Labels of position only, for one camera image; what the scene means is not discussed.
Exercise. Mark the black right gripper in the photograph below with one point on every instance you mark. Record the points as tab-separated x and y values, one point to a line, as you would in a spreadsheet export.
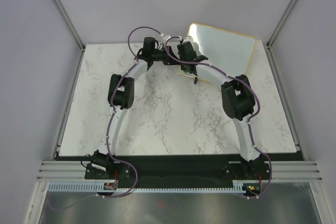
182	66

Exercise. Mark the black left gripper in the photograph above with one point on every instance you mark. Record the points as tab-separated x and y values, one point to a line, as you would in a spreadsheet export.
170	59

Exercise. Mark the yellow framed whiteboard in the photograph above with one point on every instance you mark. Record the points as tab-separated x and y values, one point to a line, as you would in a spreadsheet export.
229	51

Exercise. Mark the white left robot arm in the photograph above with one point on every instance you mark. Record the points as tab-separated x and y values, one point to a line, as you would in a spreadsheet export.
123	93

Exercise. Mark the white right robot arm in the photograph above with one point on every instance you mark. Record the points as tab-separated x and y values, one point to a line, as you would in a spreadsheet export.
239	102

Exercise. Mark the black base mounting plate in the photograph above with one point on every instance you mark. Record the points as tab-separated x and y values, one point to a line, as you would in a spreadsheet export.
188	182

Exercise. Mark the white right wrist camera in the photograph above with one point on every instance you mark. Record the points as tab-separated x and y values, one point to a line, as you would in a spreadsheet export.
191	40

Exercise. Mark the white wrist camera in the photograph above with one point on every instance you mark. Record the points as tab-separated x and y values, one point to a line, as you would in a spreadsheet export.
164	38
191	40

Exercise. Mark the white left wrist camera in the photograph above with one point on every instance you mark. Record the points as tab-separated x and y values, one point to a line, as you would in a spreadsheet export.
164	38

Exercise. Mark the aluminium right frame post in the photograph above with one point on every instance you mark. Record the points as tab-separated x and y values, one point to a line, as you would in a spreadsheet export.
288	10

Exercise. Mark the aluminium frame post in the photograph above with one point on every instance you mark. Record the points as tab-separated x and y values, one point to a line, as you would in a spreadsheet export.
69	24
288	10

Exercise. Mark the aluminium left frame post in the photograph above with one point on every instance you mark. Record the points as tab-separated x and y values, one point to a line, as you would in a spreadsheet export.
69	24

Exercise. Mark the blue slotted cable duct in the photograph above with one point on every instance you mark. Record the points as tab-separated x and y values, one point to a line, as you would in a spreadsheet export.
100	187

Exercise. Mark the aluminium front rail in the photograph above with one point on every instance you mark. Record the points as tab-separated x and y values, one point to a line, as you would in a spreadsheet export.
156	168

